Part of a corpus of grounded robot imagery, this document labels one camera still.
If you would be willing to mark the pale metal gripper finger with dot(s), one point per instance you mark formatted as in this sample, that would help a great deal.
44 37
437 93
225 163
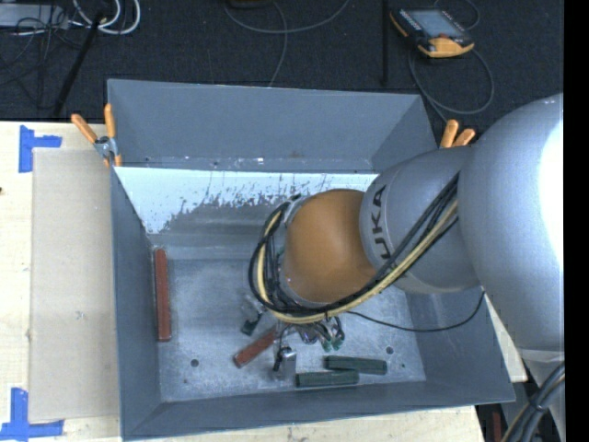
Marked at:
288 363
254 312

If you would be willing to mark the red-brown flat block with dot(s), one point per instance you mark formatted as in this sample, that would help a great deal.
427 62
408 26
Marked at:
253 350
162 293

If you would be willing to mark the dark green flat block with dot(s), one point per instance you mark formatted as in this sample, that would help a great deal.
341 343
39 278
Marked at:
326 379
356 365

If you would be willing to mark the grey metal bin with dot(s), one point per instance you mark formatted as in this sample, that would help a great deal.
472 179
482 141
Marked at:
211 293

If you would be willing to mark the pale cardboard board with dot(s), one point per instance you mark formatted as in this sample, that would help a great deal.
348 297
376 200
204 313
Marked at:
69 283

